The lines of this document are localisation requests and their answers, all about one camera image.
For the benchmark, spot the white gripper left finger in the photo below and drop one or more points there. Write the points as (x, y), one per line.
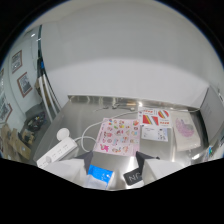
(68, 168)

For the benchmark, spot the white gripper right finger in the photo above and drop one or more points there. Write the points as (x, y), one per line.
(160, 168)

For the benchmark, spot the white power strip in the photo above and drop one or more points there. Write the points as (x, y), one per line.
(57, 151)

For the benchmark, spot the black lettered packet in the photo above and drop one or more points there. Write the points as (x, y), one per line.
(133, 176)

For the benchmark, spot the blue and white packet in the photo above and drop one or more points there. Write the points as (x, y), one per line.
(100, 176)

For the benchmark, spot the small white printed card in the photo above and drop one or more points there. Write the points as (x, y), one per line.
(154, 134)

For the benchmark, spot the round white plug adapter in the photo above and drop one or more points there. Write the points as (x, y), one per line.
(62, 134)

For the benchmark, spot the red striped sticker sheet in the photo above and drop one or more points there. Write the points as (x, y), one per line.
(154, 118)

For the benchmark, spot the pink sticker sheet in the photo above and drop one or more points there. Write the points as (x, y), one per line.
(116, 136)

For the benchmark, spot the cardboard boxes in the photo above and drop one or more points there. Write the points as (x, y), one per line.
(14, 141)

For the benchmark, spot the white leaning poles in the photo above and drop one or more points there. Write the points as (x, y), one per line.
(48, 96)

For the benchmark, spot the grey upright panel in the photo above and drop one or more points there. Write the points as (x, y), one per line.
(213, 108)

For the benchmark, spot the large framed picture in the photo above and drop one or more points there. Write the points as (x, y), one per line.
(4, 108)

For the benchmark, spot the red framed picture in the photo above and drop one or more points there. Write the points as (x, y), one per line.
(24, 84)

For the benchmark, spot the small framed picture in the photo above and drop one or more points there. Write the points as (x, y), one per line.
(16, 61)

